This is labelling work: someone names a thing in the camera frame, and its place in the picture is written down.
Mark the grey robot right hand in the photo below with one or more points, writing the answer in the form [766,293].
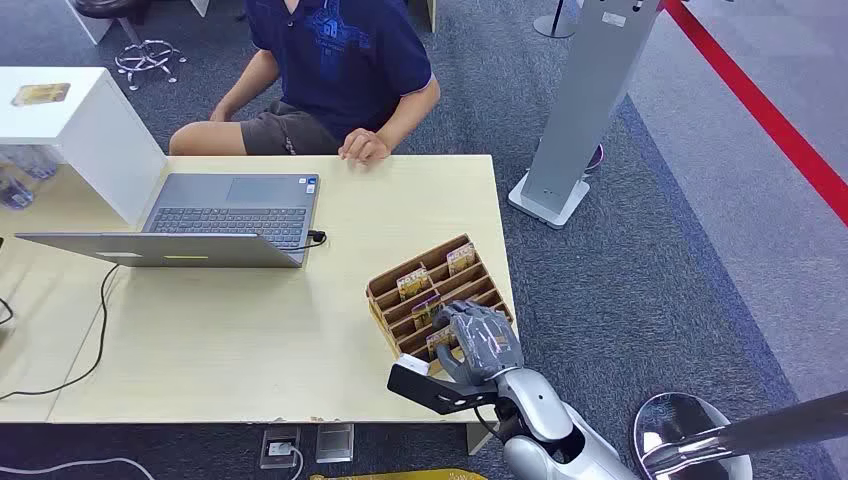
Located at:
[484,341]

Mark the person's left hand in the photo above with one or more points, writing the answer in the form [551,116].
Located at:
[363,146]

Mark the person's right hand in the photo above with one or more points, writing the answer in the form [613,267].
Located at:
[220,114]

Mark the wooden card holder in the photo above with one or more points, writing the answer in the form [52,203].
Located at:
[381,286]

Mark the person's left forearm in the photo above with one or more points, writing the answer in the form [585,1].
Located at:
[414,112]

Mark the person's right forearm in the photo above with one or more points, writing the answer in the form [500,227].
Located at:
[252,83]

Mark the person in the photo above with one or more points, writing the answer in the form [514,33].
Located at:
[344,66]

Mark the light wooden desk leg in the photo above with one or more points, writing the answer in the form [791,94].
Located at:
[478,437]

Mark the office chair chrome base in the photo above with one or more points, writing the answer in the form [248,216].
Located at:
[142,54]

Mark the grey laptop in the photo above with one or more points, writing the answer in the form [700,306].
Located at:
[232,212]

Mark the small white furniture corner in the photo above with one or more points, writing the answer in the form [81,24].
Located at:
[201,5]

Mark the white box shelf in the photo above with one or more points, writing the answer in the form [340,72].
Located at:
[112,146]

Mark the beige furniture panel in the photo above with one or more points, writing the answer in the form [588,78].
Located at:
[432,13]

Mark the yellow cloth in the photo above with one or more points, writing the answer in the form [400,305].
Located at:
[397,476]

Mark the grey floor socket box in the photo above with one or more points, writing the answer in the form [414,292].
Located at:
[334,442]
[272,436]

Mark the clear plastic bottle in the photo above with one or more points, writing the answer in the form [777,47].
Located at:
[30,162]
[14,193]

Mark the dark round floor object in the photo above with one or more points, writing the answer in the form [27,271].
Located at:
[597,159]

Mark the round grey stand base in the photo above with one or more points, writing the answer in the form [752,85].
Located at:
[553,28]

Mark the grey kiosk stand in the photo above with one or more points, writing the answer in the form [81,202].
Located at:
[583,99]

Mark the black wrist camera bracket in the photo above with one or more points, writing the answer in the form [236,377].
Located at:
[437,394]

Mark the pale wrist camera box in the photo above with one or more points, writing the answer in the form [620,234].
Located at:
[412,364]

